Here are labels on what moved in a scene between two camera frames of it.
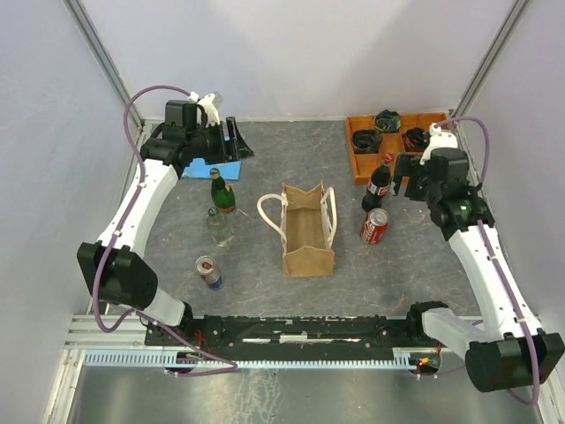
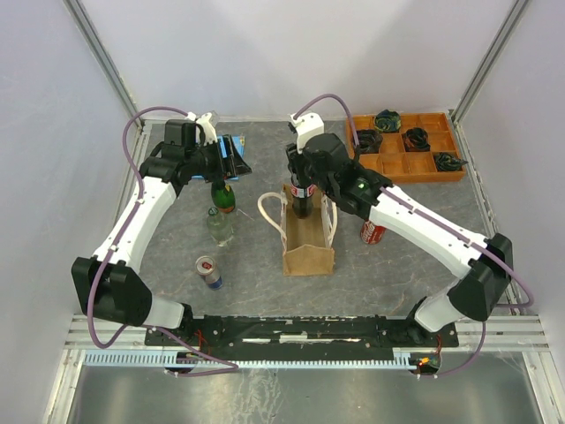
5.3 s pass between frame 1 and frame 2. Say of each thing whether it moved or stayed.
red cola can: stayed
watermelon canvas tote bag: stayed
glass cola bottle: moved
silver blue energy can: stayed
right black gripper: moved
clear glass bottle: stayed
